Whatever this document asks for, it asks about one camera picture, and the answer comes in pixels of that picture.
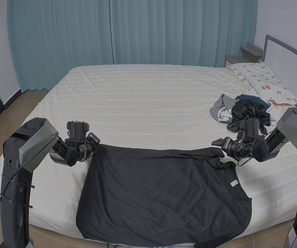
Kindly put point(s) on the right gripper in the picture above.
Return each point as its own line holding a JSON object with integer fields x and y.
{"x": 229, "y": 145}

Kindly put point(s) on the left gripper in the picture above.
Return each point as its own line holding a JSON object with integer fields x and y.
{"x": 94, "y": 139}

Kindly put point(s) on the black T-shirt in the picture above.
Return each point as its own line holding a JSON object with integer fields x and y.
{"x": 151, "y": 190}

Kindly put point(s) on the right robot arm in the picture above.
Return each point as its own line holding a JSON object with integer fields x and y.
{"x": 295, "y": 130}

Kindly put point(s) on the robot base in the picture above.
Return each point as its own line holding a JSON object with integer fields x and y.
{"x": 161, "y": 247}

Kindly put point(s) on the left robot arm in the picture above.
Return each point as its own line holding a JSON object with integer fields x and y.
{"x": 34, "y": 138}

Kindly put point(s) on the pile of clothes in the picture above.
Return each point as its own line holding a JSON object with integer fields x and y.
{"x": 241, "y": 110}

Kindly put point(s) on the bed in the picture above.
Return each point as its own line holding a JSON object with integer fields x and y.
{"x": 138, "y": 99}

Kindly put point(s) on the white printed pillow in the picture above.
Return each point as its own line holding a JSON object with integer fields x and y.
{"x": 262, "y": 79}

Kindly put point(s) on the grey bedside table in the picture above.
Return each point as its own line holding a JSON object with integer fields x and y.
{"x": 251, "y": 51}

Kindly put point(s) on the blue-green curtain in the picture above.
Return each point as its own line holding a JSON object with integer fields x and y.
{"x": 176, "y": 22}
{"x": 60, "y": 35}

